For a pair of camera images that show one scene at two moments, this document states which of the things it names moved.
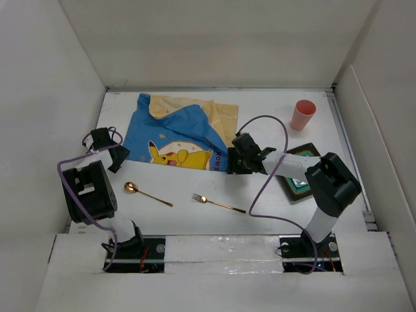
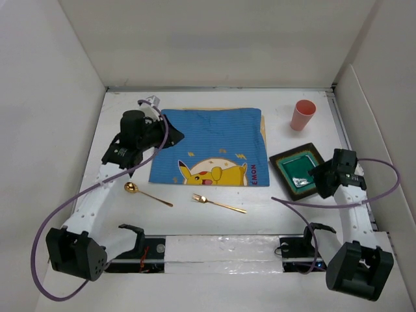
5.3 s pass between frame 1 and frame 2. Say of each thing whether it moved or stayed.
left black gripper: moved
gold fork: stayed
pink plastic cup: stayed
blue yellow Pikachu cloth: moved
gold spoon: stayed
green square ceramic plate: stayed
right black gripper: moved
